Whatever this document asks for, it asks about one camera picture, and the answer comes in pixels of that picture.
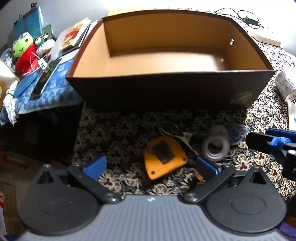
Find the small panda plush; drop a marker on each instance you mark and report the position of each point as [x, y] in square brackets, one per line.
[45, 45]

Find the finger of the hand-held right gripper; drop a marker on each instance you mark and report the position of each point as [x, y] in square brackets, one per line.
[259, 142]

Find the blue patterned cloth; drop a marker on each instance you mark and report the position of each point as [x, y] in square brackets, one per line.
[62, 92]

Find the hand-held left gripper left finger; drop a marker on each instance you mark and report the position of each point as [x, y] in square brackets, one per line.
[96, 165]

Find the pine cone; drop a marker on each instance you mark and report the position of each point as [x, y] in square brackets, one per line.
[196, 179]

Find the brown cardboard box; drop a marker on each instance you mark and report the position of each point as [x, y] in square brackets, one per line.
[161, 90]

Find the clear tape roll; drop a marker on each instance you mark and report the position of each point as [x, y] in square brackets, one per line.
[204, 144]

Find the stack of books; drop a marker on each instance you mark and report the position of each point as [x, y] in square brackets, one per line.
[81, 42]

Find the dark bedside table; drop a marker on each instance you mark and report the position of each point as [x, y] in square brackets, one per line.
[41, 134]

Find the black power adapter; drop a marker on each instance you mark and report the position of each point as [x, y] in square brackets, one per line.
[252, 20]

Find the yellow tape measure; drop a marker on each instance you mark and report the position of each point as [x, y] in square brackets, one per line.
[155, 166]

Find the black binder clip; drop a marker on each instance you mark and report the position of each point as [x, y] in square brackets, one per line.
[34, 5]

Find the white blue tube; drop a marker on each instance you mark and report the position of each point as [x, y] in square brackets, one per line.
[291, 111]

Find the cardboard carton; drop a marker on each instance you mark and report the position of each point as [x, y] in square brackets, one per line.
[9, 204]

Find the stack of booklets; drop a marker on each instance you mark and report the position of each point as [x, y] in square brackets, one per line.
[74, 32]

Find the metal clip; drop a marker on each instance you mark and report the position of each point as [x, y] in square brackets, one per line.
[185, 140]

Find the purple cloth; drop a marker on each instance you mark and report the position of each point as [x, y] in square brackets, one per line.
[289, 229]

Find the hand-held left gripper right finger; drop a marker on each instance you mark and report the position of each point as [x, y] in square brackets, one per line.
[207, 166]

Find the green frog plush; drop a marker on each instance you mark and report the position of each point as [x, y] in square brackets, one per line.
[23, 46]

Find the black phone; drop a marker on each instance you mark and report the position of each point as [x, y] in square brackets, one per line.
[44, 81]

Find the blue correction tape dispenser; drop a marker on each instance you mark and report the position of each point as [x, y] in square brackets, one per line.
[235, 135]

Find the dark rectangular panel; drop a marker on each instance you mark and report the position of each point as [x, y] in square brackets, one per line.
[48, 32]

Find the white power strip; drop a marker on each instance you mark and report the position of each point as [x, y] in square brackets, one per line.
[263, 37]

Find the clear plastic bag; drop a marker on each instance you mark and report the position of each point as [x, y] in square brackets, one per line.
[57, 46]

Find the white crumpled cloth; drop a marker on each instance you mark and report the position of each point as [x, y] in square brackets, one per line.
[10, 109]

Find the blue notebook with clips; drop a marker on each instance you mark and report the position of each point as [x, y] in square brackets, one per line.
[30, 20]

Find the white label roll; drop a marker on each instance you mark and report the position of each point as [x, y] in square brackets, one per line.
[286, 83]

